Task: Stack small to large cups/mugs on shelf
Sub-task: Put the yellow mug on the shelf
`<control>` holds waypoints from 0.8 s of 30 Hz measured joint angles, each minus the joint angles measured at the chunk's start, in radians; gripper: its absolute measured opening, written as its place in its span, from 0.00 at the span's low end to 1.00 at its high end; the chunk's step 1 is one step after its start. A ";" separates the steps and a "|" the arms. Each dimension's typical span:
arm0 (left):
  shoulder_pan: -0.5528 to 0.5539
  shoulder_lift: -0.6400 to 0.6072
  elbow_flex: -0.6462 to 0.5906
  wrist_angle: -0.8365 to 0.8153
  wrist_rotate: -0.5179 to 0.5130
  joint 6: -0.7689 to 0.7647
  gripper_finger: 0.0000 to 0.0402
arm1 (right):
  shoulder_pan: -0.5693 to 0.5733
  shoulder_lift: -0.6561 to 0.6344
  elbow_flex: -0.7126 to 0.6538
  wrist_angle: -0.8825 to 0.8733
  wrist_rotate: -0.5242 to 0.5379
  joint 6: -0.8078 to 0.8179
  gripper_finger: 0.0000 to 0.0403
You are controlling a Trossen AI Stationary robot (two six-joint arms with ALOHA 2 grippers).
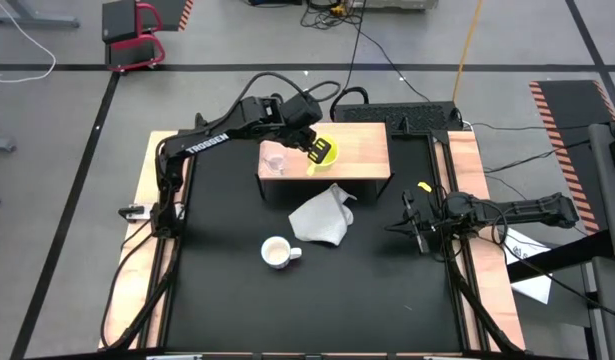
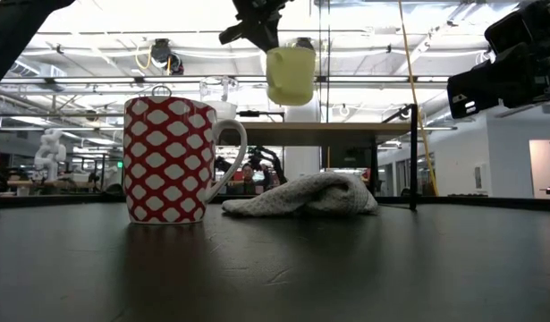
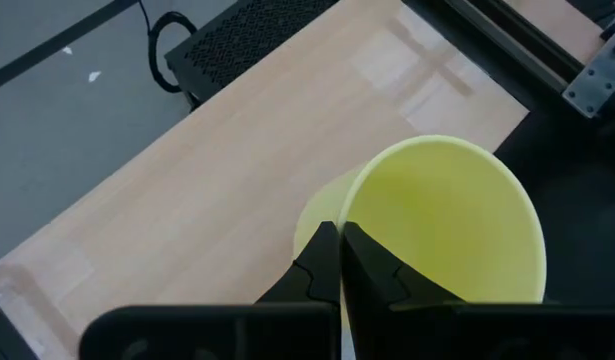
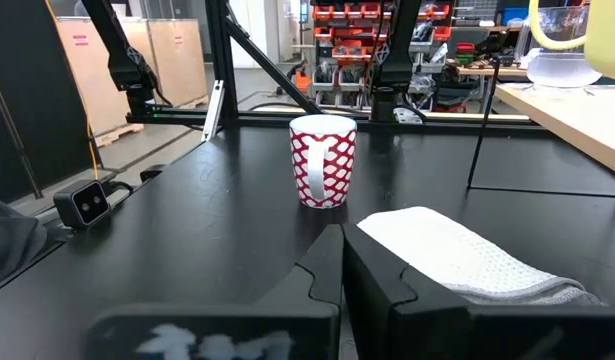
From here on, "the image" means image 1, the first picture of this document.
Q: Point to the yellow tag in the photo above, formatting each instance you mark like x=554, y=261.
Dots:
x=425, y=187

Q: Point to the black perforated computer case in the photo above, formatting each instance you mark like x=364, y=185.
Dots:
x=397, y=117

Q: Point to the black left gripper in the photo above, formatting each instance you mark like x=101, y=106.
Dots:
x=302, y=137

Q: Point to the white paper sheet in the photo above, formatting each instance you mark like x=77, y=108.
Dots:
x=524, y=290

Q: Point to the grey flat device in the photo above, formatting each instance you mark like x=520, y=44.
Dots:
x=397, y=4

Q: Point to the red white patterned mug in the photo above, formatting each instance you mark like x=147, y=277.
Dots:
x=274, y=252

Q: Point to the yellow mug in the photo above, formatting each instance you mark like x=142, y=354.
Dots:
x=332, y=155

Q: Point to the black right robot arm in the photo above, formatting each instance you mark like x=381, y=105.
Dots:
x=517, y=212

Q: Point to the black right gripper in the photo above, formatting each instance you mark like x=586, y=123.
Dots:
x=432, y=220

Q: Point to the red black step stool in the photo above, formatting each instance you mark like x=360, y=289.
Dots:
x=132, y=45

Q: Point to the small black orange-striped panel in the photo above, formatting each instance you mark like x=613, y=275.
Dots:
x=174, y=12

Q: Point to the large black orange-striped ramp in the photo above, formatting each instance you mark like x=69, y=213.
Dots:
x=572, y=130

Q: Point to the grey table leg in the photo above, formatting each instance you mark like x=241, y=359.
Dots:
x=37, y=21

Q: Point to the grey waffle cloth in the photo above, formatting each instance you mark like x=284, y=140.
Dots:
x=319, y=217

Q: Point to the black aluminium table frame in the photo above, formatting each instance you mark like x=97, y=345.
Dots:
x=227, y=350

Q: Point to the clear glass mug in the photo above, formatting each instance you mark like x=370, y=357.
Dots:
x=274, y=160

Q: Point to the black slanted beam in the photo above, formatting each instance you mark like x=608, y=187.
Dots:
x=537, y=266

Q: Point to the wooden shelf with black legs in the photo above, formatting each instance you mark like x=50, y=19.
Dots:
x=362, y=150

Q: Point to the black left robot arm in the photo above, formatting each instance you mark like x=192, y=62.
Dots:
x=207, y=140

